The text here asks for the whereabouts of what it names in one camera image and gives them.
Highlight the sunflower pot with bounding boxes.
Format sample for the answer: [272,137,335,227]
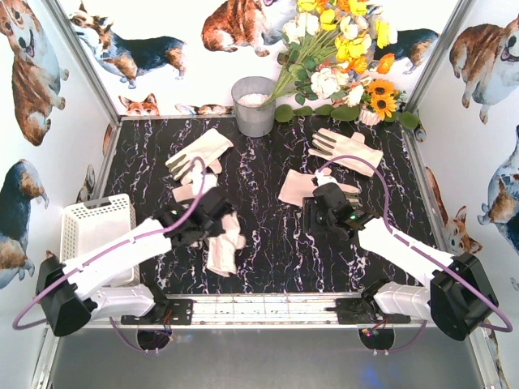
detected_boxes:
[358,79,406,126]

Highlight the grey metal bucket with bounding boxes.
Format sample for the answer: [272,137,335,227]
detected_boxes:
[231,76,276,138]

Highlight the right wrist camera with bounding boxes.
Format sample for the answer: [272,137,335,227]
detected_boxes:
[312,168,337,186]

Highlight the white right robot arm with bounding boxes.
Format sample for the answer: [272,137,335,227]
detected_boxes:
[302,183,496,341]

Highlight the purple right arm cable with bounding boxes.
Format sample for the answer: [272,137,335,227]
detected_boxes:
[314,156,513,353]

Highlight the artificial flower bouquet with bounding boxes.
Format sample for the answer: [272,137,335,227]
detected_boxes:
[264,1,397,105]

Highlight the aluminium front rail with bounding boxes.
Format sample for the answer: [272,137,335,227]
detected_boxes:
[167,293,361,326]

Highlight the grey striped work glove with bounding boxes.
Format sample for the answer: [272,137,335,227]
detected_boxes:
[172,184,199,203]

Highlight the white glove green fingers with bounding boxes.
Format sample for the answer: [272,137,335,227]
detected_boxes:
[278,169,360,207]

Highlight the white glove back left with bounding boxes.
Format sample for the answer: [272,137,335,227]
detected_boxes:
[165,128,234,185]

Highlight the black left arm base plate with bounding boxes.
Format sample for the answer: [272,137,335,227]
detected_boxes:
[121,285,194,325]

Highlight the white perforated storage basket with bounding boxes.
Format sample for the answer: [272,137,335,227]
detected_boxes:
[58,194,136,263]

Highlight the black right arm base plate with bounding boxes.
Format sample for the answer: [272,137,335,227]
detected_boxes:
[324,293,411,324]

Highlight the white glove back right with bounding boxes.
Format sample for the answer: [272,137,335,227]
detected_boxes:
[308,128,383,168]

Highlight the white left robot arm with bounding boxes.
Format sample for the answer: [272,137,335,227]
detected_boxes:
[36,187,235,337]

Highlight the long white glove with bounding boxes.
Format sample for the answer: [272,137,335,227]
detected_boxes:
[198,212,246,277]

